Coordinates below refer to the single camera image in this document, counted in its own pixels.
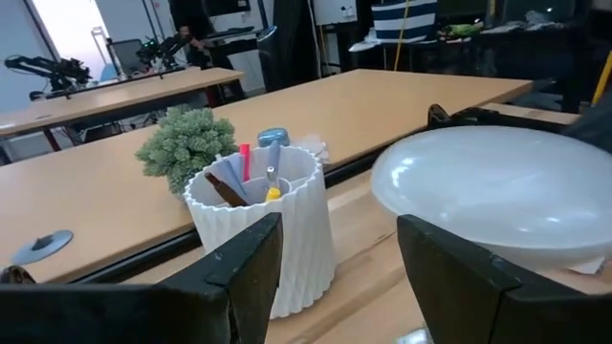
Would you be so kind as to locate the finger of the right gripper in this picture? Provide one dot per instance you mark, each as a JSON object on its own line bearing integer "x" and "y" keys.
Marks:
{"x": 595, "y": 126}

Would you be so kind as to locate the blue white striped cloth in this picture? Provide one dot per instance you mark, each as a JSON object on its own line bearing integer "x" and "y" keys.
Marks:
{"x": 406, "y": 19}

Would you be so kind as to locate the light wooden background desk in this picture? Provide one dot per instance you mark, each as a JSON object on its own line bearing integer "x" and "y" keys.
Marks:
{"x": 119, "y": 95}

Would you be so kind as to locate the white textured pen cup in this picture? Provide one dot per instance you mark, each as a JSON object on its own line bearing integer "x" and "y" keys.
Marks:
{"x": 306, "y": 239}

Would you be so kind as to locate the black background table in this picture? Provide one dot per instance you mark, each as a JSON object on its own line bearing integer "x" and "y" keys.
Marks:
{"x": 531, "y": 52}

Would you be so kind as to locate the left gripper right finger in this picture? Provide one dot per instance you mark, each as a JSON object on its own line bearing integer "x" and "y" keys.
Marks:
{"x": 459, "y": 286}

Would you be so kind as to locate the background black robot arm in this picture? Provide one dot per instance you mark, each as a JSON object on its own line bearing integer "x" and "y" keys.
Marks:
{"x": 52, "y": 69}
{"x": 162, "y": 48}

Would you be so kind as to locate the yellow tipped marker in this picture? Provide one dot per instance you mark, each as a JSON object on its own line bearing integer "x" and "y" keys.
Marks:
{"x": 272, "y": 188}

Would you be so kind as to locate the white wall board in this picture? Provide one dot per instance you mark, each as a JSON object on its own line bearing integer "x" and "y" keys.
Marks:
{"x": 334, "y": 12}

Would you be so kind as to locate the green succulent plant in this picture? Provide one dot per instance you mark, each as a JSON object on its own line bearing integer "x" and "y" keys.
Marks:
{"x": 186, "y": 143}

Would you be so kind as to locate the pink pen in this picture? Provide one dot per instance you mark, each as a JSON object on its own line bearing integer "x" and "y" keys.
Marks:
{"x": 245, "y": 162}

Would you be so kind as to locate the grey computer monitor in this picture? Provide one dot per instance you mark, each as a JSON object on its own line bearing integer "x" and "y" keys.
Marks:
{"x": 126, "y": 55}

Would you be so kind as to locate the green object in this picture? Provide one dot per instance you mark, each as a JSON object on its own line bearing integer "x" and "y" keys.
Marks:
{"x": 461, "y": 29}

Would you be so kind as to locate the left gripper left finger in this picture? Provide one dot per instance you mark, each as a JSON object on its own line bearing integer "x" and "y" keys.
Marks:
{"x": 239, "y": 282}

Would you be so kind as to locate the person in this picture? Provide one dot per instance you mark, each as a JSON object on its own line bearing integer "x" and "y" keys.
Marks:
{"x": 189, "y": 28}

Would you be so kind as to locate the grey blue pen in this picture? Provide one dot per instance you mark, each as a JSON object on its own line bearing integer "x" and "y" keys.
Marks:
{"x": 273, "y": 155}

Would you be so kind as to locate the white reflector lightbulb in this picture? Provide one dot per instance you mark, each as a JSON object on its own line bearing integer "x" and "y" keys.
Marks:
{"x": 502, "y": 191}

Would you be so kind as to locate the grey round disc with knob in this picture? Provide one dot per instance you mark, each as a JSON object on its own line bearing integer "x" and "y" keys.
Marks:
{"x": 43, "y": 244}

